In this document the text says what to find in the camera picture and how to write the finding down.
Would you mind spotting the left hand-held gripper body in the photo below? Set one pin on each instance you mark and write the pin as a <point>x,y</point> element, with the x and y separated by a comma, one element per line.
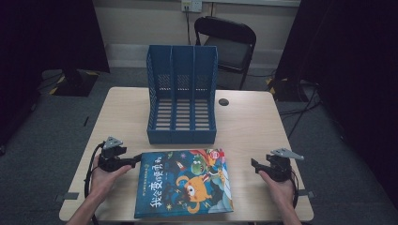
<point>112,161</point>

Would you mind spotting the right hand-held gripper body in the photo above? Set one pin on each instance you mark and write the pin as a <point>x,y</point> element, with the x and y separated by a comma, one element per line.
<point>280,168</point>

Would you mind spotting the blue monster picture book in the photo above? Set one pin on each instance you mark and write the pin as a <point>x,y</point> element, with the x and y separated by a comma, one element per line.
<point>175,187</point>

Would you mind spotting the blue plastic file rack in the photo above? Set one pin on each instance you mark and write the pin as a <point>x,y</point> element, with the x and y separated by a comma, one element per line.
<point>182,137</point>

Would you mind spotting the person's right hand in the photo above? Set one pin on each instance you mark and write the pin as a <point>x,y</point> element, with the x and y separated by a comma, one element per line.
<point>281,192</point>

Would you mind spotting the person's left hand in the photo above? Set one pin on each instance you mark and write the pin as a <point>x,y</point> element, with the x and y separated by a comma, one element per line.
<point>103,184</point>

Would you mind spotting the grey tape strip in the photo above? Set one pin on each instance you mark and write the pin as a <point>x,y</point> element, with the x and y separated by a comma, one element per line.
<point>70,196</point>
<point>305,193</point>

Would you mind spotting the small black floor strip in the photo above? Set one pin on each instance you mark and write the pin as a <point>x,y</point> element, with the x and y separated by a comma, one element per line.
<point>86,121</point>

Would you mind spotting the black round table grommet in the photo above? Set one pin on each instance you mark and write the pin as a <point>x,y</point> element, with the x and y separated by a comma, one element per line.
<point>223,102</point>

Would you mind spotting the black stand base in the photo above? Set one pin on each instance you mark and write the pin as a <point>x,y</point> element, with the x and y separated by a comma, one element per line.
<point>284,90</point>
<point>75,84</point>

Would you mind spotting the black curtain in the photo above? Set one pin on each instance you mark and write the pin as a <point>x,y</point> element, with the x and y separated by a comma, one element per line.
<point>47,31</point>
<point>344,47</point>

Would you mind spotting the black folding chair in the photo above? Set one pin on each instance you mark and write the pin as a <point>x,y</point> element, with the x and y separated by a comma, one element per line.
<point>225,29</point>

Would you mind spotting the white wall power socket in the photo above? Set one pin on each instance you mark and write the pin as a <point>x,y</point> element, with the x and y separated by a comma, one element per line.
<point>195,5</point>

